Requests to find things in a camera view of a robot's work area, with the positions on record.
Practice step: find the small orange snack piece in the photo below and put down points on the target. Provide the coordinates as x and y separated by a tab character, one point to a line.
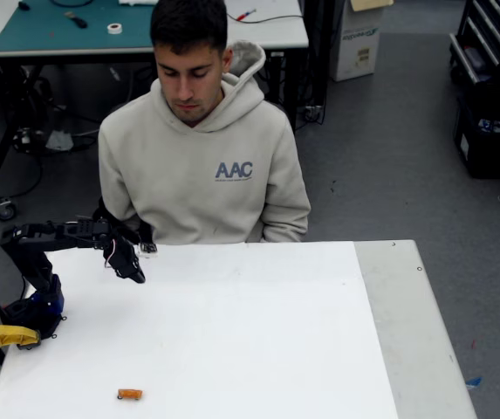
131	394

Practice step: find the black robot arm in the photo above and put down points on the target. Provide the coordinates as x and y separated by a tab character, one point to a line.
36	270

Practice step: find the man in beige hoodie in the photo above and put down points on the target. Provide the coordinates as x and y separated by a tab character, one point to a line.
197	174

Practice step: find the white table sheet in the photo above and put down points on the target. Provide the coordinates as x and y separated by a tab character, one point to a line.
232	327

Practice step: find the grey caster wheel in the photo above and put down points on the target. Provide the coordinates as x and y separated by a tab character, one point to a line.
5	211

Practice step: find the yellow bar clamp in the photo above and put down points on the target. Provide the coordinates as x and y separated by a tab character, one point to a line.
9	335

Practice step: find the white tape roll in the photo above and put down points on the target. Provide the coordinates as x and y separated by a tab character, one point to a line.
114	28

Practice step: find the black utility knife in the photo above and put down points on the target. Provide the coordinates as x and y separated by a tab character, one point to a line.
77	19

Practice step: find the green cutting mat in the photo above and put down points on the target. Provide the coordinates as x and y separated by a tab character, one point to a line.
36	26

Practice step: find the white flat item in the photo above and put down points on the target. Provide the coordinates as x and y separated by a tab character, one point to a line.
138	2

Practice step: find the small black device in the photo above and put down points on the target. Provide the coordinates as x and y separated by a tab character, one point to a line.
23	5

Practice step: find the white cardboard box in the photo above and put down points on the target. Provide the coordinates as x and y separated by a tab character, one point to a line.
356	48

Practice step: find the blue scrap on floor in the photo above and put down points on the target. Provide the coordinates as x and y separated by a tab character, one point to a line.
473	382

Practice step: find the black storage bin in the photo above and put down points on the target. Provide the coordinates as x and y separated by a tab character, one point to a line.
489	153

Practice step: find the black drawer rack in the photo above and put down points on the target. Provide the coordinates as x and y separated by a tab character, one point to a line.
485	39

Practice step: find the white workbench black frame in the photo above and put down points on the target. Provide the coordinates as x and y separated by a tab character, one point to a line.
271	26

